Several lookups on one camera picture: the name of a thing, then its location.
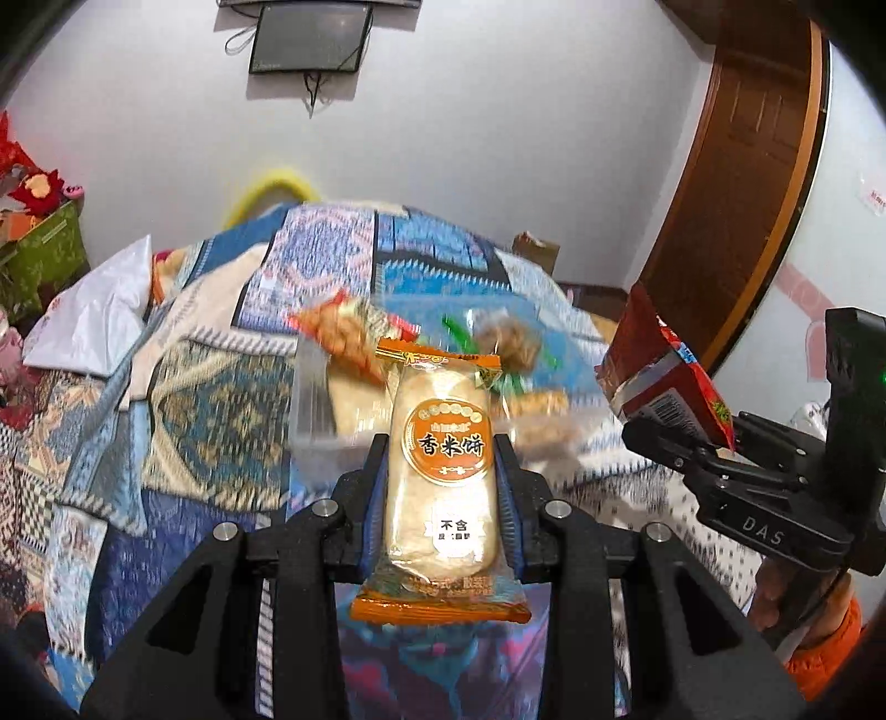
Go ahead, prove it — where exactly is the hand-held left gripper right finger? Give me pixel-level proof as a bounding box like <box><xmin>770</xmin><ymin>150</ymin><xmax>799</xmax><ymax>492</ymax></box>
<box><xmin>493</xmin><ymin>435</ymin><xmax>807</xmax><ymax>720</ymax></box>

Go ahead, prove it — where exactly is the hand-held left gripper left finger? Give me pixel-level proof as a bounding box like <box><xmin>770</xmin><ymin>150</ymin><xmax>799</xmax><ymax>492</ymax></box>
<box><xmin>81</xmin><ymin>433</ymin><xmax>390</xmax><ymax>720</ymax></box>

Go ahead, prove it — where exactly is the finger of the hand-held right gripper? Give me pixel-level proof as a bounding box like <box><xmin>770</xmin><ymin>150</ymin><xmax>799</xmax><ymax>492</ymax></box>
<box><xmin>621</xmin><ymin>408</ymin><xmax>724</xmax><ymax>482</ymax></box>
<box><xmin>734</xmin><ymin>412</ymin><xmax>825</xmax><ymax>461</ymax></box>

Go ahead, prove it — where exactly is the orange rice cracker packet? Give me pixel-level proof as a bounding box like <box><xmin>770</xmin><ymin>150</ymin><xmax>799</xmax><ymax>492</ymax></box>
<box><xmin>349</xmin><ymin>337</ymin><xmax>533</xmax><ymax>625</ymax></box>

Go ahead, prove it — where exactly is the red snack packet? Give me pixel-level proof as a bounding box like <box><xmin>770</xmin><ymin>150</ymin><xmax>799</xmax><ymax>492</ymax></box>
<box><xmin>596</xmin><ymin>280</ymin><xmax>736</xmax><ymax>454</ymax></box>

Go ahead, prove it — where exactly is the clear plastic storage box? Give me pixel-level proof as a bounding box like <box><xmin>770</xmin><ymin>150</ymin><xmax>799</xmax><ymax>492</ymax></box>
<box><xmin>291</xmin><ymin>291</ymin><xmax>610</xmax><ymax>479</ymax></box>

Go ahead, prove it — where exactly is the clear biscuit packet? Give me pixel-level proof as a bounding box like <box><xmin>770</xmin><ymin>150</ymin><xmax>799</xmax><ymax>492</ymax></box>
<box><xmin>494</xmin><ymin>388</ymin><xmax>589</xmax><ymax>458</ymax></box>

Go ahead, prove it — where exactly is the green-edged clear snack packet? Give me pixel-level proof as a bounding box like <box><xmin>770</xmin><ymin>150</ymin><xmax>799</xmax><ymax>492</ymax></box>
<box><xmin>443</xmin><ymin>311</ymin><xmax>558</xmax><ymax>395</ymax></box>

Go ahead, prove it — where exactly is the orange peanut snack packet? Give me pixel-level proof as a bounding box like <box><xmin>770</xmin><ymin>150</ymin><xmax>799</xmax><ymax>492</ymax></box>
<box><xmin>287</xmin><ymin>289</ymin><xmax>422</xmax><ymax>385</ymax></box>

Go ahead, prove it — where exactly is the person's right forearm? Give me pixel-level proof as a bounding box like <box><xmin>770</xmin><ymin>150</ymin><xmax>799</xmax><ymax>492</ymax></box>
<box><xmin>787</xmin><ymin>599</ymin><xmax>866</xmax><ymax>702</ymax></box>

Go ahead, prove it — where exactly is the person's right hand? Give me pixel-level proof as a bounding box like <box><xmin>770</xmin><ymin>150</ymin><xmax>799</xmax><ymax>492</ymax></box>
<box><xmin>748</xmin><ymin>557</ymin><xmax>858</xmax><ymax>652</ymax></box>

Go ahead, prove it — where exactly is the patchwork blanket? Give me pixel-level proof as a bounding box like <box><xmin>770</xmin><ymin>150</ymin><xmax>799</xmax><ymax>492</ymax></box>
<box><xmin>0</xmin><ymin>200</ymin><xmax>763</xmax><ymax>720</ymax></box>

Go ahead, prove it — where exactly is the white wardrobe sliding door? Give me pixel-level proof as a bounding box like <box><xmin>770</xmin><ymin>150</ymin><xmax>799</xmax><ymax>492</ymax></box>
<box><xmin>706</xmin><ymin>42</ymin><xmax>886</xmax><ymax>444</ymax></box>

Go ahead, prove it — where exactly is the cardboard box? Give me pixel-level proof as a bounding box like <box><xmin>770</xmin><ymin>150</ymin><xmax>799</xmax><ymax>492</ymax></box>
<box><xmin>512</xmin><ymin>232</ymin><xmax>562</xmax><ymax>278</ymax></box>

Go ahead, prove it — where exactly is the brown wooden door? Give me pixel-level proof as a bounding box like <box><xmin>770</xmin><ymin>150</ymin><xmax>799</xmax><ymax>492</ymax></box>
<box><xmin>637</xmin><ymin>0</ymin><xmax>825</xmax><ymax>375</ymax></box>

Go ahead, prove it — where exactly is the small paper notice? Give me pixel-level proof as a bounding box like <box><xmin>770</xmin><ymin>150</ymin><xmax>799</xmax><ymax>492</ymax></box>
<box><xmin>858</xmin><ymin>166</ymin><xmax>886</xmax><ymax>219</ymax></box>

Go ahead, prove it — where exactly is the yellow foam tube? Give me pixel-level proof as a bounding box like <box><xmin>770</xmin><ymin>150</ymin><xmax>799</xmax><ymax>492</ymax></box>
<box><xmin>223</xmin><ymin>166</ymin><xmax>323</xmax><ymax>229</ymax></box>

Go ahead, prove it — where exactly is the white plastic bag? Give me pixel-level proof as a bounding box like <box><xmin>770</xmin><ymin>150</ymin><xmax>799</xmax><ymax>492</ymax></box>
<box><xmin>24</xmin><ymin>235</ymin><xmax>153</xmax><ymax>378</ymax></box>

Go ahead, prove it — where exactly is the green patterned bag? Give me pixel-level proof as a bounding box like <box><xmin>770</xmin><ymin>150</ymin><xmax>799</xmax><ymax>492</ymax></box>
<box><xmin>0</xmin><ymin>200</ymin><xmax>91</xmax><ymax>312</ymax></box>

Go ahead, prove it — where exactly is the black monitor cable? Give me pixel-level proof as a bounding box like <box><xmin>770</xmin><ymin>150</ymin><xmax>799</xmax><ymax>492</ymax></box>
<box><xmin>301</xmin><ymin>69</ymin><xmax>333</xmax><ymax>119</ymax></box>

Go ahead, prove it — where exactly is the small black wall monitor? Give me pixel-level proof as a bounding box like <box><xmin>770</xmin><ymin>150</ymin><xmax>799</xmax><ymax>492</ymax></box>
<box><xmin>248</xmin><ymin>0</ymin><xmax>375</xmax><ymax>76</ymax></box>

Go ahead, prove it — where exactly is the wall-mounted black television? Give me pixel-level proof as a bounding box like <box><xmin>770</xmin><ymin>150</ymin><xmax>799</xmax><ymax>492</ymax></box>
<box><xmin>216</xmin><ymin>0</ymin><xmax>423</xmax><ymax>9</ymax></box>

